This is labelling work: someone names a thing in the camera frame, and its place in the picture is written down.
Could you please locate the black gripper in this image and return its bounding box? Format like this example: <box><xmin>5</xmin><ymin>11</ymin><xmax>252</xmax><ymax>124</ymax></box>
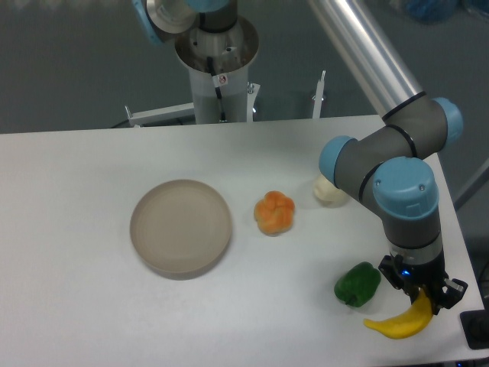
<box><xmin>378</xmin><ymin>252</ymin><xmax>468</xmax><ymax>314</ymax></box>

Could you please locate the yellow banana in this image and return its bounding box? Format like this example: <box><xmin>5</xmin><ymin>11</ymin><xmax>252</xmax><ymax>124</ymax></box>
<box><xmin>363</xmin><ymin>289</ymin><xmax>433</xmax><ymax>339</ymax></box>

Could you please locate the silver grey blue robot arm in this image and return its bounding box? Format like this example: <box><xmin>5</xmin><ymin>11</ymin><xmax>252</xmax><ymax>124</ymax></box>
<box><xmin>133</xmin><ymin>1</ymin><xmax>467</xmax><ymax>314</ymax></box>

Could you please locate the beige round plate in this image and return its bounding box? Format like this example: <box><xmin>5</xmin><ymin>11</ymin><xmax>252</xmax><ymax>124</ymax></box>
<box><xmin>130</xmin><ymin>180</ymin><xmax>232</xmax><ymax>281</ymax></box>

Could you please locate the green bell pepper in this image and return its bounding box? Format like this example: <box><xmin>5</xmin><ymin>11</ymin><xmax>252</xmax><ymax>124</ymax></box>
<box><xmin>334</xmin><ymin>261</ymin><xmax>381</xmax><ymax>307</ymax></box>

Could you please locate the black device at table edge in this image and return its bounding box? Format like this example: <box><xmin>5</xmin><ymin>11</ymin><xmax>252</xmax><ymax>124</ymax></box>
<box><xmin>460</xmin><ymin>310</ymin><xmax>488</xmax><ymax>350</ymax></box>

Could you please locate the white garlic bulb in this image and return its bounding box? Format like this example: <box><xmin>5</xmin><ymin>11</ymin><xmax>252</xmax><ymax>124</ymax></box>
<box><xmin>313</xmin><ymin>175</ymin><xmax>348</xmax><ymax>206</ymax></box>

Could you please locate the orange knotted bread roll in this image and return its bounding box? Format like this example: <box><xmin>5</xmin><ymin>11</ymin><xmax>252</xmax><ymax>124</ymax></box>
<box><xmin>254</xmin><ymin>191</ymin><xmax>295</xmax><ymax>235</ymax></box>

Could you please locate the white upright post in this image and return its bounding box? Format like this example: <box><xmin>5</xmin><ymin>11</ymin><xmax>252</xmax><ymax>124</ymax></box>
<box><xmin>312</xmin><ymin>70</ymin><xmax>326</xmax><ymax>119</ymax></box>

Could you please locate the black cable on pedestal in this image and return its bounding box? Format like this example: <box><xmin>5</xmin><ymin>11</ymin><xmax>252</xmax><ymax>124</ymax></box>
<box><xmin>206</xmin><ymin>56</ymin><xmax>228</xmax><ymax>123</ymax></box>

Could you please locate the white metal frame bracket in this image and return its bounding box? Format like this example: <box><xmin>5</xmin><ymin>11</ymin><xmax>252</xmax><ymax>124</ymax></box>
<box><xmin>119</xmin><ymin>103</ymin><xmax>196</xmax><ymax>128</ymax></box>

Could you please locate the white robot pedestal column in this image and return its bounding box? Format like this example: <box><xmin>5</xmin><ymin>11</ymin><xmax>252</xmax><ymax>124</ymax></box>
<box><xmin>175</xmin><ymin>16</ymin><xmax>259</xmax><ymax>124</ymax></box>

